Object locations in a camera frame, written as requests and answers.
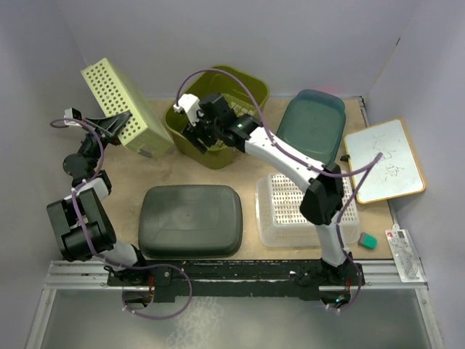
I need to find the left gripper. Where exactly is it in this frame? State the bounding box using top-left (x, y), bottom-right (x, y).
top-left (78, 112), bottom-right (132, 167)

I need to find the pale green perforated basket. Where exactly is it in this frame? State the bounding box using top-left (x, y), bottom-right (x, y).
top-left (81, 58), bottom-right (174, 159)

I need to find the olive green tub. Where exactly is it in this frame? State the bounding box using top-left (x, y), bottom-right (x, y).
top-left (164, 65), bottom-right (270, 169)

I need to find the dark grey tub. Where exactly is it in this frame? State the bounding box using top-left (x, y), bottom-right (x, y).
top-left (138, 185), bottom-right (243, 259)

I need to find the teal translucent tub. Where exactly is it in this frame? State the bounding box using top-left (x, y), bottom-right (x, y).
top-left (276, 89), bottom-right (346, 164)

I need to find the white perforated basket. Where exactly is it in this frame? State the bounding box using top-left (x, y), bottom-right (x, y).
top-left (255, 172), bottom-right (362, 249)

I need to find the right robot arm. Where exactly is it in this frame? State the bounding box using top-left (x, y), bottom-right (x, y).
top-left (174, 93), bottom-right (349, 284)

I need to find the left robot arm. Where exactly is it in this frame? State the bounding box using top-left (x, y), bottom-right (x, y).
top-left (46, 108), bottom-right (150, 285)

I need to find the green eraser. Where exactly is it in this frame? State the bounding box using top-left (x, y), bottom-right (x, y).
top-left (357, 232), bottom-right (378, 250)

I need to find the small whiteboard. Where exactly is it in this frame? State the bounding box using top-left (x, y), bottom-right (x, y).
top-left (344, 119), bottom-right (426, 204)

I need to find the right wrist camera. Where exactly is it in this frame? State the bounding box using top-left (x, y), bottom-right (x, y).
top-left (173, 94), bottom-right (201, 126)

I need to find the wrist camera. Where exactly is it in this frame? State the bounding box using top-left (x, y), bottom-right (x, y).
top-left (173, 94), bottom-right (201, 126)
top-left (63, 108), bottom-right (83, 128)

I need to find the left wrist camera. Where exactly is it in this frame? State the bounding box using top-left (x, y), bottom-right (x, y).
top-left (63, 108), bottom-right (83, 128)

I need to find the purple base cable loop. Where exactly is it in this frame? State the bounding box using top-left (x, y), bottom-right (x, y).
top-left (121, 262), bottom-right (195, 321)

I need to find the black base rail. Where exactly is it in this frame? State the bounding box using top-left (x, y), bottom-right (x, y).
top-left (104, 260), bottom-right (365, 303)

